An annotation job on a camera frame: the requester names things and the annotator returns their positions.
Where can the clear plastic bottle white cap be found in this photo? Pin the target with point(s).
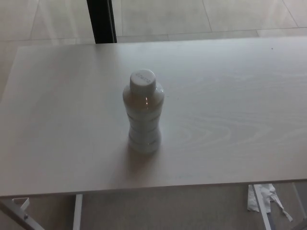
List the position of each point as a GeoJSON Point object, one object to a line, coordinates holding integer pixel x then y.
{"type": "Point", "coordinates": [144, 119]}

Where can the white metal table leg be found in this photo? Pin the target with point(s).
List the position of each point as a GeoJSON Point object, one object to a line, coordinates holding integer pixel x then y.
{"type": "Point", "coordinates": [77, 213]}

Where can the crumpled white paper scrap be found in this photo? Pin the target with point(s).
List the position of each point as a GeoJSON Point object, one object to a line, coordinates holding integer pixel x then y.
{"type": "Point", "coordinates": [253, 201]}

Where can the white slanted table leg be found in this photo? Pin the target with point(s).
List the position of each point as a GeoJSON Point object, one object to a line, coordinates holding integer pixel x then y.
{"type": "Point", "coordinates": [265, 213]}

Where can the grey diagonal table brace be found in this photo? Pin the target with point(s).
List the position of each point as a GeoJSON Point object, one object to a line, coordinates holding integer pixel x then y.
{"type": "Point", "coordinates": [21, 219]}

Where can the black vertical post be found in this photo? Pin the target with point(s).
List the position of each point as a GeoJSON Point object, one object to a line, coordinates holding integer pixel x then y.
{"type": "Point", "coordinates": [100, 21]}

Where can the white metal table bracket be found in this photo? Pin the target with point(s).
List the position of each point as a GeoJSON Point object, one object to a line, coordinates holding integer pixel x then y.
{"type": "Point", "coordinates": [24, 203]}

